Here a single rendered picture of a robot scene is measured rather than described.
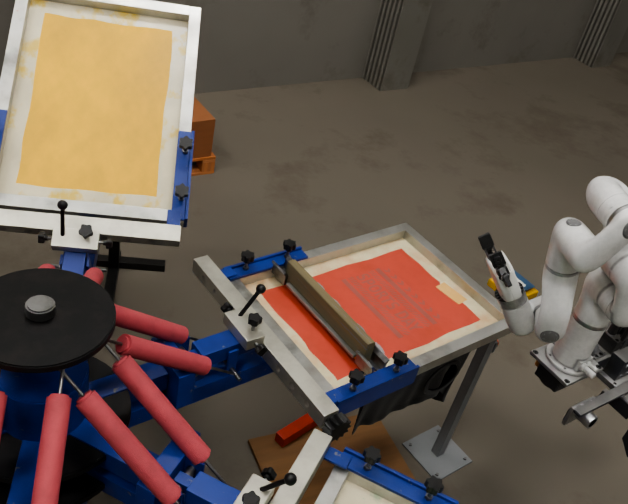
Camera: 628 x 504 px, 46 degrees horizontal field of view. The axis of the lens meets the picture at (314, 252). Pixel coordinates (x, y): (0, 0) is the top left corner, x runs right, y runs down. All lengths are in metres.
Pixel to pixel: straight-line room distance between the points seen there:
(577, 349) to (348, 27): 4.40
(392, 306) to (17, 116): 1.31
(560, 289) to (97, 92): 1.52
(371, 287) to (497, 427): 1.31
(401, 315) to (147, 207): 0.86
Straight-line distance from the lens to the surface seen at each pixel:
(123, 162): 2.38
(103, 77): 2.53
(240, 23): 5.57
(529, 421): 3.67
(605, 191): 1.82
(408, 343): 2.31
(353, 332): 2.13
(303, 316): 2.29
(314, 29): 5.94
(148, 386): 1.71
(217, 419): 3.21
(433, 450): 3.32
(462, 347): 2.31
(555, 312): 1.92
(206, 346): 2.02
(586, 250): 1.78
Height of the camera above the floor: 2.46
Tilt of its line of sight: 36 degrees down
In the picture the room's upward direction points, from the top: 14 degrees clockwise
